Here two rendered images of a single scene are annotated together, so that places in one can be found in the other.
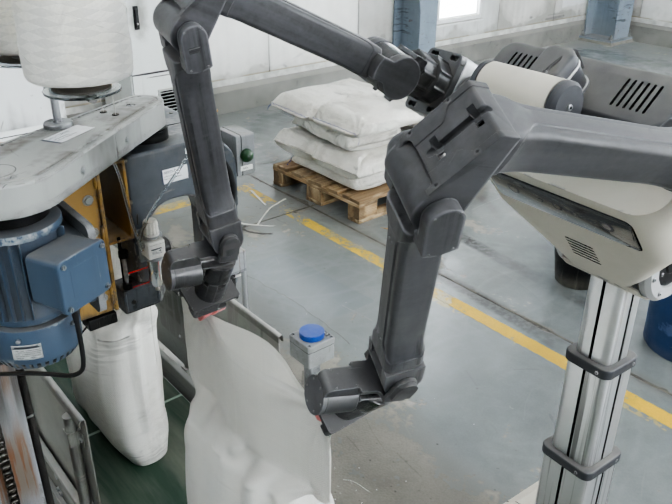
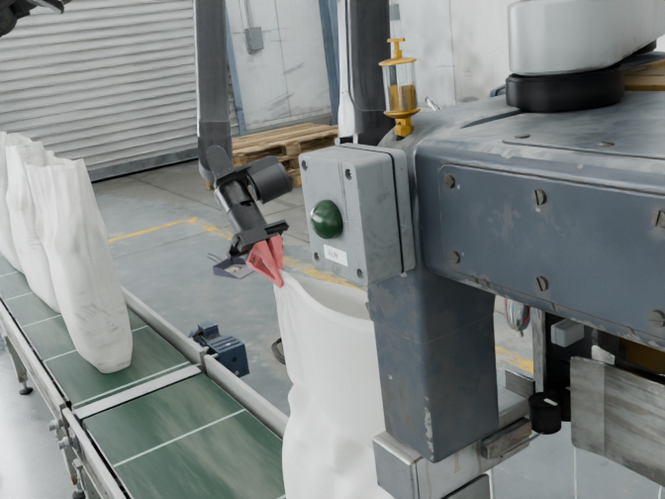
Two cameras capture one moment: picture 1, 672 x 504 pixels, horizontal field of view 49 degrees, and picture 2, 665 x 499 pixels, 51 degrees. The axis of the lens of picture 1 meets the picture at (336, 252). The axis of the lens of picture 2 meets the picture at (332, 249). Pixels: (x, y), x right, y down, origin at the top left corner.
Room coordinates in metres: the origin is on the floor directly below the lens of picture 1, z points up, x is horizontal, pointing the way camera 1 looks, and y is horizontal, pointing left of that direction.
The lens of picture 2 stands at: (2.01, 0.26, 1.42)
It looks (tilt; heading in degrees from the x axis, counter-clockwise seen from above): 18 degrees down; 188
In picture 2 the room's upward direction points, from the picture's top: 7 degrees counter-clockwise
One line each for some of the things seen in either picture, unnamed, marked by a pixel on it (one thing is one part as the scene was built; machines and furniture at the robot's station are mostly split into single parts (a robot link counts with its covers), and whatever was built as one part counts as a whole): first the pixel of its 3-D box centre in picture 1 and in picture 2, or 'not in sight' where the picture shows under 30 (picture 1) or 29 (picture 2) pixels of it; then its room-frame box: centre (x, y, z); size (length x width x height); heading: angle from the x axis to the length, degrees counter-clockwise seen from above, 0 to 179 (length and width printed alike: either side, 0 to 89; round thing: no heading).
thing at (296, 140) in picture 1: (331, 134); not in sight; (4.53, 0.04, 0.32); 0.67 x 0.42 x 0.14; 133
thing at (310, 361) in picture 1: (311, 345); not in sight; (1.47, 0.06, 0.81); 0.08 x 0.08 x 0.06; 39
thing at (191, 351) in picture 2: not in sight; (60, 306); (-0.72, -1.37, 0.35); 2.26 x 0.48 x 0.14; 39
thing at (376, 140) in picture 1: (346, 125); not in sight; (4.36, -0.06, 0.44); 0.66 x 0.42 x 0.14; 34
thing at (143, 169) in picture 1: (153, 181); (610, 278); (1.50, 0.40, 1.21); 0.30 x 0.25 x 0.30; 39
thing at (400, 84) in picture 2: not in sight; (400, 86); (1.46, 0.25, 1.37); 0.03 x 0.02 x 0.03; 39
